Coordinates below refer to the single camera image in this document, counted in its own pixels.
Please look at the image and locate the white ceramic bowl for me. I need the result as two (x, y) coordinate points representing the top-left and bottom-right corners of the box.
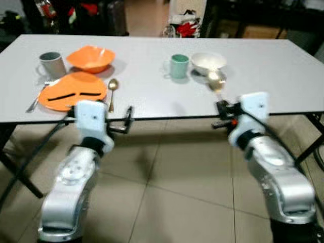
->
(191, 52), (227, 76)

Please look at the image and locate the gold metal spoon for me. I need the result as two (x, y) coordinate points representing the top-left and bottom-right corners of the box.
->
(107, 78), (119, 113)

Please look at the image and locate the orange plastic plate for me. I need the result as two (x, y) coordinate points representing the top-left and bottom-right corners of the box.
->
(38, 71), (108, 112)

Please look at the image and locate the green mug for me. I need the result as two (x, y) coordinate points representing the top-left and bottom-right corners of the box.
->
(165, 54), (190, 79)

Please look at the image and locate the orange plastic bowl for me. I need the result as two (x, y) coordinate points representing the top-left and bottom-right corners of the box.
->
(66, 46), (115, 74)

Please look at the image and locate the black table leg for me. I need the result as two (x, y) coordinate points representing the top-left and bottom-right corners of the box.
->
(294, 113), (324, 166)
(0, 123), (44, 199)

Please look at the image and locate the silver fork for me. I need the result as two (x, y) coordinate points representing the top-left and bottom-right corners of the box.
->
(26, 81), (54, 113)

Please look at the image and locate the grey mug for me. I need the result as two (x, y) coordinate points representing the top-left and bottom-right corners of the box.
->
(36, 52), (67, 79)

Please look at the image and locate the red and white bag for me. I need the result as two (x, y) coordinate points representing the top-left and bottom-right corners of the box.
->
(163, 0), (208, 39)

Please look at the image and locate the black cabinet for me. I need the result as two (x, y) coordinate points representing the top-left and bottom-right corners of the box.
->
(207, 0), (324, 51)

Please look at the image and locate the dark cluttered shelf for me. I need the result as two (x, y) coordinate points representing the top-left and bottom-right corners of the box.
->
(0, 0), (128, 37)

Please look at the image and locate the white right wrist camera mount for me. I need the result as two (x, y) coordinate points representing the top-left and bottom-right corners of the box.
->
(228, 92), (271, 147)

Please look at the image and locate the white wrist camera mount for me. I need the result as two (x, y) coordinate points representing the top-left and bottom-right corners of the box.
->
(228, 92), (271, 147)
(74, 100), (115, 152)

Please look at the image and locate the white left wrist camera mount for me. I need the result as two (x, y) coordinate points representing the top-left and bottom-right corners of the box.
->
(74, 100), (115, 152)

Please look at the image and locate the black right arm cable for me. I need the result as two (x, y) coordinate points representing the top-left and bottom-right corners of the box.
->
(253, 117), (324, 213)

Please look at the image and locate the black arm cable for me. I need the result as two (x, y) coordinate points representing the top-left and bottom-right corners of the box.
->
(0, 115), (77, 209)
(253, 117), (324, 213)

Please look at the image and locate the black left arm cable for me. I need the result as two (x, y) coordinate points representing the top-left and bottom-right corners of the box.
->
(0, 115), (77, 209)

